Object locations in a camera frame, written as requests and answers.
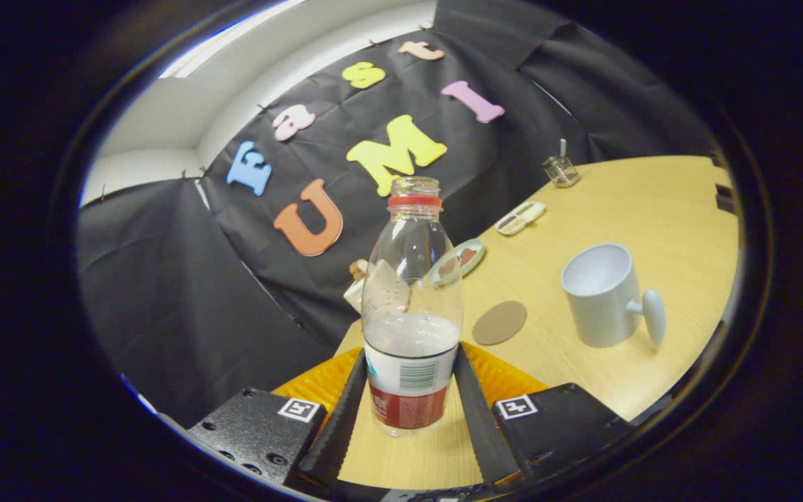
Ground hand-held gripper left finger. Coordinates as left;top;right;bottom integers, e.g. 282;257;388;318
185;347;369;492

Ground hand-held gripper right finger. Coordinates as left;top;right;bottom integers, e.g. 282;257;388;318
452;342;638;489

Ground round brown coaster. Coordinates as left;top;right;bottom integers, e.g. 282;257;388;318
471;301;528;347

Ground clear plastic juice bottle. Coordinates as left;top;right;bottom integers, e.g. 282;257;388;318
360;176;464;439

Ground pale blue cup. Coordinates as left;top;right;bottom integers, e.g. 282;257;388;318
560;243;667;349

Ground white toaster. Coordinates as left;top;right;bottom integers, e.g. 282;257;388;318
344;259;374;314

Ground round green plate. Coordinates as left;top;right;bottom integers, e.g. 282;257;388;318
428;238;487;288

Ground white compartment dish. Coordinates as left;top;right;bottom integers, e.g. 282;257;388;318
494;201;547;236

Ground black backdrop cloth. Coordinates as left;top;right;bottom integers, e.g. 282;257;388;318
75;0;716;429

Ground wooden table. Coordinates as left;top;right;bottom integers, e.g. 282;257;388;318
335;155;740;490

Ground ceiling light panel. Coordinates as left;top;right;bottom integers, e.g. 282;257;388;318
159;0;308;79

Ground metal wire basket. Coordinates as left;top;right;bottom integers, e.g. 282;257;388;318
541;155;581;189

